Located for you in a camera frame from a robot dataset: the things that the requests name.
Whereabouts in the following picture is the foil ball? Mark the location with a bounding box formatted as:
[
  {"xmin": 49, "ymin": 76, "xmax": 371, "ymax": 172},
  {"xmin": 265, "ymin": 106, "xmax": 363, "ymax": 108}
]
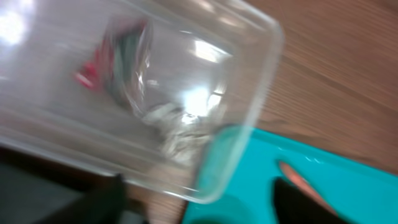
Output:
[{"xmin": 141, "ymin": 103, "xmax": 224, "ymax": 166}]

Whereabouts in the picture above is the orange carrot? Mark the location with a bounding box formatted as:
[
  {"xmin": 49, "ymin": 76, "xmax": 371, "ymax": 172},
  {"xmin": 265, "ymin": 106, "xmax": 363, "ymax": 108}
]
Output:
[{"xmin": 278, "ymin": 161, "xmax": 337, "ymax": 215}]

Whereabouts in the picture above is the red snack wrapper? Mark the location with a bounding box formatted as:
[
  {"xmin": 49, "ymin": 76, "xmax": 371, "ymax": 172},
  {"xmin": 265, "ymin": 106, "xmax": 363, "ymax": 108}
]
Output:
[{"xmin": 75, "ymin": 17, "xmax": 153, "ymax": 113}]

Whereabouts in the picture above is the black plastic tray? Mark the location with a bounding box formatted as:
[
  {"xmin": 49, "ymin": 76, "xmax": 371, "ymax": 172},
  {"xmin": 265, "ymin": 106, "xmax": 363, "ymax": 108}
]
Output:
[{"xmin": 1, "ymin": 147, "xmax": 149, "ymax": 224}]

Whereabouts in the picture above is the teal serving tray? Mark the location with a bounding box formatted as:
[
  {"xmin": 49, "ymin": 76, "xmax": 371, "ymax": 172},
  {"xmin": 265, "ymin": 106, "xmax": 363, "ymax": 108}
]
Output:
[{"xmin": 182, "ymin": 129, "xmax": 397, "ymax": 223}]

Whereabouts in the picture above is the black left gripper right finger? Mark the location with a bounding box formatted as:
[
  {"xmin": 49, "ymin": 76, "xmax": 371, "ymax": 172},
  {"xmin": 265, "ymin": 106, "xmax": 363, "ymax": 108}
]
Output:
[{"xmin": 272, "ymin": 177, "xmax": 348, "ymax": 224}]

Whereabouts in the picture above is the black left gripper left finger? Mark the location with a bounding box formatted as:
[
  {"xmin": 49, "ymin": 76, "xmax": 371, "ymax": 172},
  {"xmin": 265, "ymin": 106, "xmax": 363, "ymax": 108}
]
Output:
[{"xmin": 37, "ymin": 175, "xmax": 127, "ymax": 224}]

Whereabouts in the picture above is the clear plastic bin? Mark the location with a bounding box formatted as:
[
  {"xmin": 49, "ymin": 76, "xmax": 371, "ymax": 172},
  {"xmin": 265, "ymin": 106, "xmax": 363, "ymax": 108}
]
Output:
[{"xmin": 1, "ymin": 0, "xmax": 284, "ymax": 203}]

